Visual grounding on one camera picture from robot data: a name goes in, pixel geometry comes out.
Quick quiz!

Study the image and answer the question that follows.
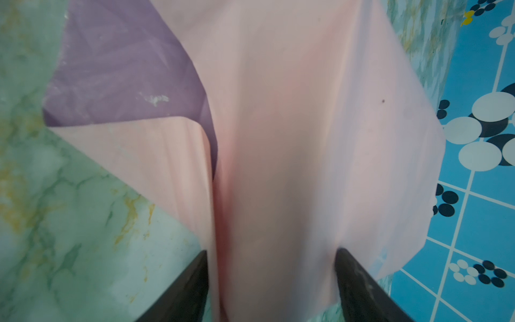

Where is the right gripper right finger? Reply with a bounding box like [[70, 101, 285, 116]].
[[335, 248, 413, 322]]

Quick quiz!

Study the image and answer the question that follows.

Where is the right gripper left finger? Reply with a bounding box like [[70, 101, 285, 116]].
[[137, 250, 209, 322]]

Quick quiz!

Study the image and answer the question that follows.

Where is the purple wrapping paper sheet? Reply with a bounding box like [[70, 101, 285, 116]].
[[43, 1, 445, 321]]

